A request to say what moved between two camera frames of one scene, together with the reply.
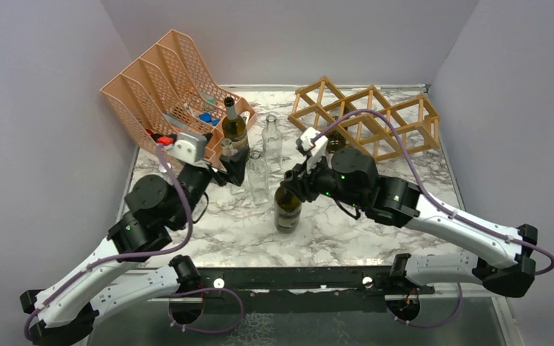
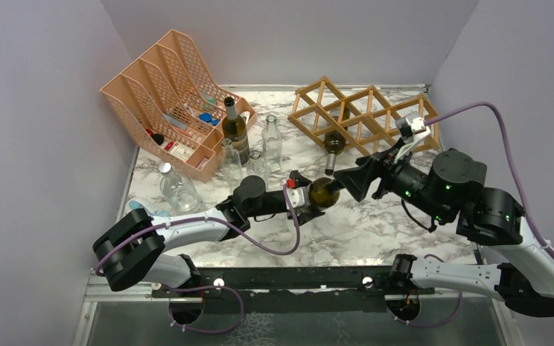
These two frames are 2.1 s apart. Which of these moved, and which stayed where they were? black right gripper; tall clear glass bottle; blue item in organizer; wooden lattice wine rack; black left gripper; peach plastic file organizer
Moved: black left gripper; black right gripper
Stayed: peach plastic file organizer; blue item in organizer; wooden lattice wine rack; tall clear glass bottle
